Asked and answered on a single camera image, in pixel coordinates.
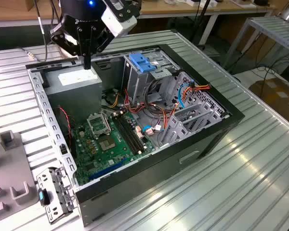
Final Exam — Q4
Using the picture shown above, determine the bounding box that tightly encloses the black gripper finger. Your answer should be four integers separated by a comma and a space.
87, 26, 114, 70
50, 24, 88, 70

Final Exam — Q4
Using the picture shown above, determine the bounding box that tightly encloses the blue data wire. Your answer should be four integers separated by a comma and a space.
177, 80, 196, 108

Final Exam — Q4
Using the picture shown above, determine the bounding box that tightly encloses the orange red power wire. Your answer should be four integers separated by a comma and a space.
183, 83, 212, 95

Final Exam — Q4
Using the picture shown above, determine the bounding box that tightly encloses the grey metal disk bay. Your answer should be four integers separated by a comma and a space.
158, 100, 228, 148

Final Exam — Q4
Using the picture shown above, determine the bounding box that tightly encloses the small brown cardboard box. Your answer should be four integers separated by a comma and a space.
26, 0, 40, 12

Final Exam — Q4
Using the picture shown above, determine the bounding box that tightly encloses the blue plastic drive latch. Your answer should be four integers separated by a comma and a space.
129, 53, 157, 73

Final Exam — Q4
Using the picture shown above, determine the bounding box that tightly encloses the wooden workbench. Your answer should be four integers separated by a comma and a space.
0, 0, 63, 28
132, 0, 277, 46

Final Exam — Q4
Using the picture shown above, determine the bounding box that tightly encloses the grey optical drive cage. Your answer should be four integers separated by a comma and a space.
121, 50, 181, 106

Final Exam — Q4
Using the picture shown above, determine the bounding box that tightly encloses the grey power supply unit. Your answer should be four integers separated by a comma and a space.
43, 64, 103, 123

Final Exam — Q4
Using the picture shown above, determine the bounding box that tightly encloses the black RAM slot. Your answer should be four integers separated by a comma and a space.
117, 115, 145, 152
112, 116, 140, 155

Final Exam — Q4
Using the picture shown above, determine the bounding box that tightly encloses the CPU socket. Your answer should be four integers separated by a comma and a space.
97, 136, 116, 151

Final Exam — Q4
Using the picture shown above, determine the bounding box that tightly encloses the green motherboard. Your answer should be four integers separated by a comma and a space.
71, 112, 157, 186

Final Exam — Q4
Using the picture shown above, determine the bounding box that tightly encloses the blue expansion slot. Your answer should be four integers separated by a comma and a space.
88, 157, 127, 181

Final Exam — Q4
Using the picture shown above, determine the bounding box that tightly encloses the grey parts rack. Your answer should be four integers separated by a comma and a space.
0, 129, 39, 219

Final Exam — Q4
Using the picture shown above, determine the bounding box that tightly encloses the black open PC case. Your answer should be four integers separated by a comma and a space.
25, 43, 246, 228

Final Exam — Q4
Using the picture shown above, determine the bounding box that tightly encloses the black and blue latch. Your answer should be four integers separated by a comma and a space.
38, 189, 50, 206

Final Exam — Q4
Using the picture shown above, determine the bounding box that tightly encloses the metal slat side table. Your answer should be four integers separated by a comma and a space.
221, 16, 289, 73

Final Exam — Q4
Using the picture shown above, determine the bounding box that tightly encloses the large brown cardboard box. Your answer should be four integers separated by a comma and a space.
249, 77, 289, 121

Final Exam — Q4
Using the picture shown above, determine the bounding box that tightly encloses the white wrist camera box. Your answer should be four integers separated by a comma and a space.
101, 8, 138, 38

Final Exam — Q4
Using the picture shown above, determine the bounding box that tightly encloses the robot cable with metal plug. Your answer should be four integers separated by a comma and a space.
20, 0, 54, 63

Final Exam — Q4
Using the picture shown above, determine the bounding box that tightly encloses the black camera bracket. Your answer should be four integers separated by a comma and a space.
105, 0, 142, 21

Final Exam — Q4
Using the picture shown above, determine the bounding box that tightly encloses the yellow orange wire bunch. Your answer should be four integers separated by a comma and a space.
108, 92, 123, 109

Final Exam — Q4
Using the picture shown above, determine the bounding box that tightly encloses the metal socket cover frame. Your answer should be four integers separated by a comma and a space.
86, 113, 111, 139

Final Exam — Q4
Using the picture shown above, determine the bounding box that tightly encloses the red fan wire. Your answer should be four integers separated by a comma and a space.
58, 106, 75, 145

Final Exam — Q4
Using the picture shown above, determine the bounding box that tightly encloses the short blue data cable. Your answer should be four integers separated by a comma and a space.
141, 125, 166, 137

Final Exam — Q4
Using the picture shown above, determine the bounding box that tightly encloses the internal cable bundle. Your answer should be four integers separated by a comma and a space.
122, 79, 181, 135

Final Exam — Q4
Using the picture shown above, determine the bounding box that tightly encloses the metal hinged slot bracket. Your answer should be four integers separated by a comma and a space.
36, 166, 79, 226

